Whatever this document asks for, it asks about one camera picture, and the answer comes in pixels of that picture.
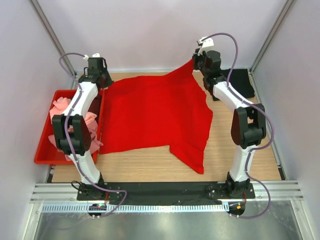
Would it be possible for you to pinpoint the red t shirt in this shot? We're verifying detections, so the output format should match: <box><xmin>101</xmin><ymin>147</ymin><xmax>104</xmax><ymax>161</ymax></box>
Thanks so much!
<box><xmin>99</xmin><ymin>61</ymin><xmax>213</xmax><ymax>174</ymax></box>

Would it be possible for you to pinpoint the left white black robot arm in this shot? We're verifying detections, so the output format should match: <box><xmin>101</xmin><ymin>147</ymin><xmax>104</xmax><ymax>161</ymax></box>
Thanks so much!
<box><xmin>52</xmin><ymin>53</ymin><xmax>113</xmax><ymax>201</ymax></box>

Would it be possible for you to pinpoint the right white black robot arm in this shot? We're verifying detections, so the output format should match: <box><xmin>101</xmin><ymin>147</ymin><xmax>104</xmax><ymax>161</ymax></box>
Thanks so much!
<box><xmin>192</xmin><ymin>48</ymin><xmax>266</xmax><ymax>199</ymax></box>

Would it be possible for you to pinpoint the dark maroon t shirt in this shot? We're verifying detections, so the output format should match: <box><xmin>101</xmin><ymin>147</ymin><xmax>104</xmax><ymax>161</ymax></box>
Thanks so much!
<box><xmin>88</xmin><ymin>95</ymin><xmax>102</xmax><ymax>119</ymax></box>

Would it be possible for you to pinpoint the folded black t shirt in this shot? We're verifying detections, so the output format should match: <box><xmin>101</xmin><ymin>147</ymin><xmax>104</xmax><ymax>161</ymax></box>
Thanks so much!
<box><xmin>212</xmin><ymin>68</ymin><xmax>256</xmax><ymax>102</ymax></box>

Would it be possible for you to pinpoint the dusty pink t shirt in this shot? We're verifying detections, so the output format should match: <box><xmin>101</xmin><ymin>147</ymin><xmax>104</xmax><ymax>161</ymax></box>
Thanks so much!
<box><xmin>48</xmin><ymin>120</ymin><xmax>103</xmax><ymax>163</ymax></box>

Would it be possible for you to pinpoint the light pink t shirt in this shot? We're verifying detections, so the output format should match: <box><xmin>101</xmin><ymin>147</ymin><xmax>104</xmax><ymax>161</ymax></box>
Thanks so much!
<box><xmin>49</xmin><ymin>97</ymin><xmax>98</xmax><ymax>132</ymax></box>

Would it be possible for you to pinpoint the red plastic bin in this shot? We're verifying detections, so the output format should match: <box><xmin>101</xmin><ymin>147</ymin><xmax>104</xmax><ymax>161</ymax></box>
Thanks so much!
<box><xmin>34</xmin><ymin>90</ymin><xmax>106</xmax><ymax>166</ymax></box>

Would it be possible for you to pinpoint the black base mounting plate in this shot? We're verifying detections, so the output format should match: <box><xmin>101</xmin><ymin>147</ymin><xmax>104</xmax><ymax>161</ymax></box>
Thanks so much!
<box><xmin>71</xmin><ymin>181</ymin><xmax>256</xmax><ymax>204</ymax></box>

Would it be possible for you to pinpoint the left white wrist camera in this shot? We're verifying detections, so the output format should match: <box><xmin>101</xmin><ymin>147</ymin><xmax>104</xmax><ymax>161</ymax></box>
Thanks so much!
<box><xmin>83</xmin><ymin>53</ymin><xmax>101</xmax><ymax>61</ymax></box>

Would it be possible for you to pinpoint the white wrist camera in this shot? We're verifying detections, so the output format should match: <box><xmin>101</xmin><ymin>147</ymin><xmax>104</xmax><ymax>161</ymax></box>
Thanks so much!
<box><xmin>195</xmin><ymin>37</ymin><xmax>214</xmax><ymax>56</ymax></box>
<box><xmin>83</xmin><ymin>53</ymin><xmax>101</xmax><ymax>61</ymax></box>

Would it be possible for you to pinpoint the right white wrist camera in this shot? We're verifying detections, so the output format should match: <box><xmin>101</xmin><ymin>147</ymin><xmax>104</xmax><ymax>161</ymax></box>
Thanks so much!
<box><xmin>195</xmin><ymin>37</ymin><xmax>214</xmax><ymax>56</ymax></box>

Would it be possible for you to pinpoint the right aluminium frame post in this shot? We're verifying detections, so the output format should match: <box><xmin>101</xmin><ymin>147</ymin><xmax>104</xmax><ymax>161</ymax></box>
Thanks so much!
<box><xmin>249</xmin><ymin>0</ymin><xmax>297</xmax><ymax>76</ymax></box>

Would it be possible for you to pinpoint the aluminium frame post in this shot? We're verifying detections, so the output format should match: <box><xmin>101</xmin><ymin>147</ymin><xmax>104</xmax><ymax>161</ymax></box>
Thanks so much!
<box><xmin>249</xmin><ymin>0</ymin><xmax>297</xmax><ymax>76</ymax></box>
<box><xmin>28</xmin><ymin>0</ymin><xmax>76</xmax><ymax>76</ymax></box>

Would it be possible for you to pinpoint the left aluminium frame post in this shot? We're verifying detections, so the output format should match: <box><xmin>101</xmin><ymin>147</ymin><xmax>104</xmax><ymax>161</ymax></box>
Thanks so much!
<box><xmin>28</xmin><ymin>0</ymin><xmax>76</xmax><ymax>76</ymax></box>

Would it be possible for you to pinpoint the white slotted cable duct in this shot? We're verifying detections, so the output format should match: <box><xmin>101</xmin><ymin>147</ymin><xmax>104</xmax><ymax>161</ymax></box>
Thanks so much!
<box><xmin>41</xmin><ymin>202</ymin><xmax>229</xmax><ymax>214</ymax></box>

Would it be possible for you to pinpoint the aluminium front rail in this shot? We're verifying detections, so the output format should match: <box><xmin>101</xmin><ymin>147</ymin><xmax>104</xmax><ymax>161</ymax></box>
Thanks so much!
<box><xmin>29</xmin><ymin>180</ymin><xmax>304</xmax><ymax>204</ymax></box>

